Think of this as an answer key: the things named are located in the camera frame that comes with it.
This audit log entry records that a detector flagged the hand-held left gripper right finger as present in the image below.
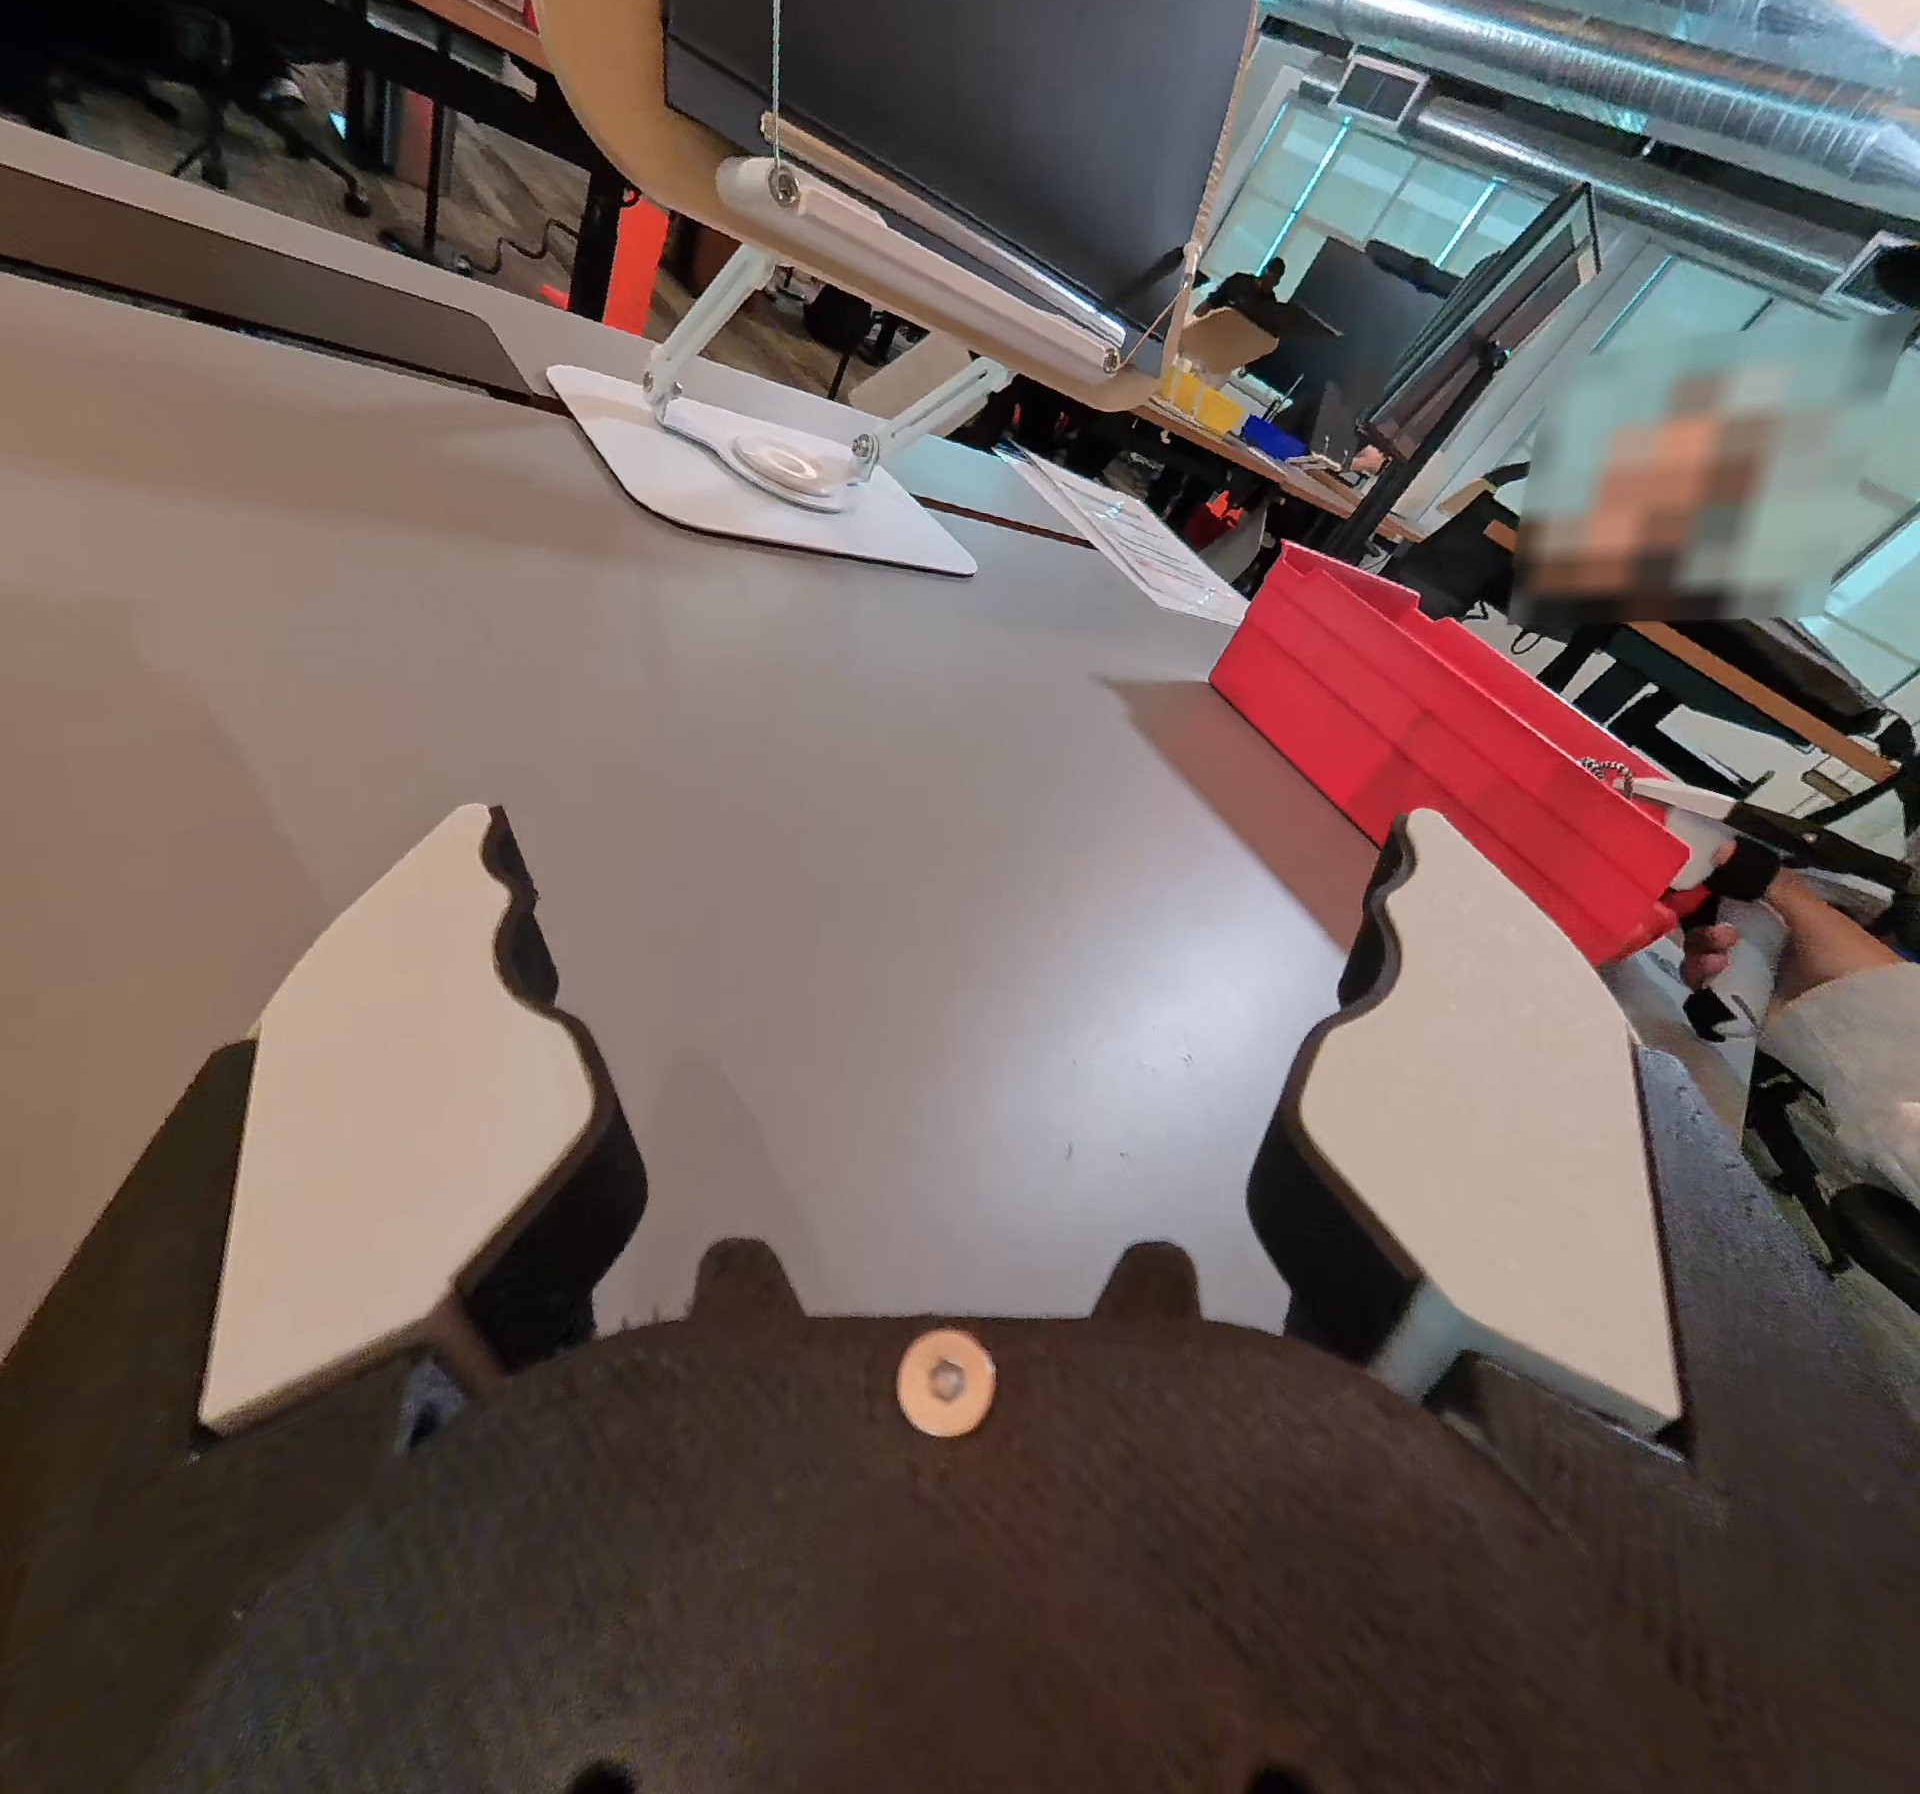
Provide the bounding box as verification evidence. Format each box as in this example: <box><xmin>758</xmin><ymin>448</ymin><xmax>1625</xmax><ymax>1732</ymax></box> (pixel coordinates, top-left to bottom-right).
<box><xmin>1248</xmin><ymin>810</ymin><xmax>1686</xmax><ymax>1444</ymax></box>

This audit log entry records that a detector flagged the grey desk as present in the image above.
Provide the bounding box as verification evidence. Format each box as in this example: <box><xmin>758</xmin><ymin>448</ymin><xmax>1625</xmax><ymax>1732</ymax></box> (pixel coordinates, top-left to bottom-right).
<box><xmin>0</xmin><ymin>113</ymin><xmax>1666</xmax><ymax>1367</ymax></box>

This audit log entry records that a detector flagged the person's right hand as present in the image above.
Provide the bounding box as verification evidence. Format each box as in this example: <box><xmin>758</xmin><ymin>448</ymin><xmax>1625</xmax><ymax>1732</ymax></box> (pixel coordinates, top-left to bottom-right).
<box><xmin>1677</xmin><ymin>875</ymin><xmax>1898</xmax><ymax>1001</ymax></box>

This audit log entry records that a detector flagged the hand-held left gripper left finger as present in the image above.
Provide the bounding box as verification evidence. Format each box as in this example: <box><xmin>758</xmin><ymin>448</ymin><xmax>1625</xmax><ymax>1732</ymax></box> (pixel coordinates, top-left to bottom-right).
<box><xmin>198</xmin><ymin>801</ymin><xmax>651</xmax><ymax>1437</ymax></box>

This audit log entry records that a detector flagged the red plastic bin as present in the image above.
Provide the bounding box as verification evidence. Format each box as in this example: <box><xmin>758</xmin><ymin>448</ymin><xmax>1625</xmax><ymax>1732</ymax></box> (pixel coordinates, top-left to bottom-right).
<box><xmin>1207</xmin><ymin>542</ymin><xmax>1697</xmax><ymax>970</ymax></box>

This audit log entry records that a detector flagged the person's right forearm grey sleeve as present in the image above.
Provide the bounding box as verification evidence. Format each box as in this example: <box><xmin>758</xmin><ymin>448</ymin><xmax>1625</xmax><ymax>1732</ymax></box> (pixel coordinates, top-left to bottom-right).
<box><xmin>1766</xmin><ymin>945</ymin><xmax>1920</xmax><ymax>1213</ymax></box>

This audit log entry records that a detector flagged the black monitor on stand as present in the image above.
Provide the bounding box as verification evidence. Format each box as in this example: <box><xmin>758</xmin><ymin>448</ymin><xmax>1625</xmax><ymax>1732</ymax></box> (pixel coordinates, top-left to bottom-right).
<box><xmin>1354</xmin><ymin>181</ymin><xmax>1611</xmax><ymax>569</ymax></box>

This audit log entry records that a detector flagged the laptop on white stand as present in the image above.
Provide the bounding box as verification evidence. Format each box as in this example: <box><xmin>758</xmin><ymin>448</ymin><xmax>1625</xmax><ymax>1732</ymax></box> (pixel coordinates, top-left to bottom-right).
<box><xmin>531</xmin><ymin>0</ymin><xmax>1202</xmax><ymax>420</ymax></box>

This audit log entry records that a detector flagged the printed paper sheet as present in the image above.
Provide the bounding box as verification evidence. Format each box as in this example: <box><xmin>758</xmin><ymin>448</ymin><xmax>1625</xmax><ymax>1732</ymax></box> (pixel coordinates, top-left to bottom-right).
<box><xmin>1016</xmin><ymin>448</ymin><xmax>1256</xmax><ymax>623</ymax></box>

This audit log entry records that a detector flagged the black screen panel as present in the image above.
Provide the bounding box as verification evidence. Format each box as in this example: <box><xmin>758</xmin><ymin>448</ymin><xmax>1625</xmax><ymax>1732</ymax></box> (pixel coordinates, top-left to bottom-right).
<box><xmin>660</xmin><ymin>0</ymin><xmax>1271</xmax><ymax>374</ymax></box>

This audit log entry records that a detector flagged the orange plastic object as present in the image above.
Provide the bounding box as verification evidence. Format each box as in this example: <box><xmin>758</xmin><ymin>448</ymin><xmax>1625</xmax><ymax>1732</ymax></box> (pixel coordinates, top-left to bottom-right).
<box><xmin>604</xmin><ymin>195</ymin><xmax>666</xmax><ymax>334</ymax></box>

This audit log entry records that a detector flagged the black office chair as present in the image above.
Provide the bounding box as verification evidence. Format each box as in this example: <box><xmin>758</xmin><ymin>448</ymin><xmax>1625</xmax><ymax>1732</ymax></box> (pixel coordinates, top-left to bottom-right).
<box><xmin>147</xmin><ymin>5</ymin><xmax>377</xmax><ymax>221</ymax></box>

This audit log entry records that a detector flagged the white folding stand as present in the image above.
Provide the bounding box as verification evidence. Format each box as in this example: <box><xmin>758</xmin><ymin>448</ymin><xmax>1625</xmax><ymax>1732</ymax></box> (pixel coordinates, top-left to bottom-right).
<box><xmin>547</xmin><ymin>154</ymin><xmax>1175</xmax><ymax>580</ymax></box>

